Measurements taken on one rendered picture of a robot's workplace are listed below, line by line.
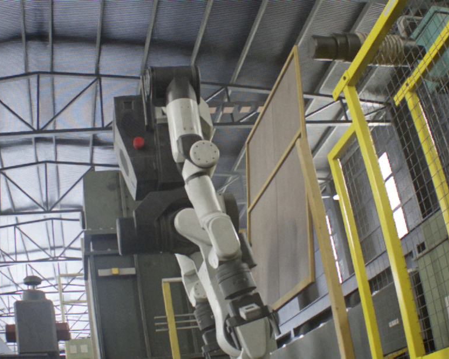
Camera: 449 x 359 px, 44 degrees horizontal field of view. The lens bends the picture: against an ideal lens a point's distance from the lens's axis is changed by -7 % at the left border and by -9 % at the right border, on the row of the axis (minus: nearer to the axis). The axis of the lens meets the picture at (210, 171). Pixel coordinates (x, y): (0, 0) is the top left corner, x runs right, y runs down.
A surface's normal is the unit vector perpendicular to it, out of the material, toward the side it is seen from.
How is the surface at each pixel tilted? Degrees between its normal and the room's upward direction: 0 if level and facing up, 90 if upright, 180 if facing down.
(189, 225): 90
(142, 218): 90
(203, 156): 90
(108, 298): 90
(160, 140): 101
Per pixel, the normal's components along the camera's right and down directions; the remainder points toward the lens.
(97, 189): 0.20, -0.44
